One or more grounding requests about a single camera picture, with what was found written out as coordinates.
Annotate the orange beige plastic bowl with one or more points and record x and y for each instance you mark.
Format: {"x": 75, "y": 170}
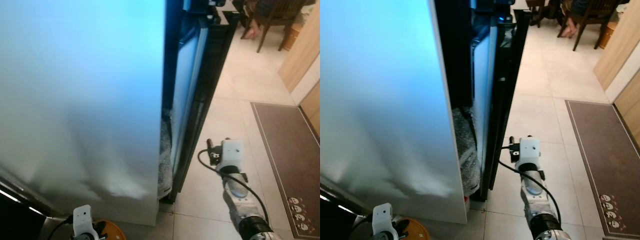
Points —
{"x": 115, "y": 231}
{"x": 418, "y": 231}

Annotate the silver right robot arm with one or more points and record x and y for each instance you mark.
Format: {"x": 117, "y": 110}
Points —
{"x": 242, "y": 202}
{"x": 539, "y": 202}

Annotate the black fridge base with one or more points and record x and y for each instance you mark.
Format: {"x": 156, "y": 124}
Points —
{"x": 20, "y": 215}
{"x": 340, "y": 215}

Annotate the white glossy fridge door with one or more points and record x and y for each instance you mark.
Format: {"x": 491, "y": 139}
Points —
{"x": 380, "y": 100}
{"x": 75, "y": 100}

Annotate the crinkled clear plastic wrap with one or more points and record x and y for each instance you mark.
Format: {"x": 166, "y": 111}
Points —
{"x": 467, "y": 160}
{"x": 165, "y": 165}

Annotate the brown floor mat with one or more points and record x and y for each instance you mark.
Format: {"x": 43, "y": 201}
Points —
{"x": 290, "y": 160}
{"x": 607, "y": 160}

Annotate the light wood cabinet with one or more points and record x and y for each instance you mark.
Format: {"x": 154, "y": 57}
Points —
{"x": 622, "y": 60}
{"x": 306, "y": 60}

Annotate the seated person's legs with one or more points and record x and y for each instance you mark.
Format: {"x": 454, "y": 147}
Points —
{"x": 569, "y": 29}
{"x": 251, "y": 30}

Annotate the brown wooden box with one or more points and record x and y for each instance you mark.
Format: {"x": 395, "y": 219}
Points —
{"x": 608, "y": 36}
{"x": 291, "y": 37}

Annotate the dark wooden chair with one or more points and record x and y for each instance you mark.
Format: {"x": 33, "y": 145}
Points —
{"x": 275, "y": 17}
{"x": 592, "y": 17}
{"x": 537, "y": 10}

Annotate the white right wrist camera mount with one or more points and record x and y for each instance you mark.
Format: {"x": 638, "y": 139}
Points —
{"x": 232, "y": 152}
{"x": 530, "y": 150}

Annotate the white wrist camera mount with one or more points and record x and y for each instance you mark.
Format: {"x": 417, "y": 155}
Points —
{"x": 232, "y": 152}
{"x": 82, "y": 217}
{"x": 530, "y": 150}
{"x": 382, "y": 215}

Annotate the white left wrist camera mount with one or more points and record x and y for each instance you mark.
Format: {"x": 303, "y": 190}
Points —
{"x": 82, "y": 217}
{"x": 382, "y": 215}

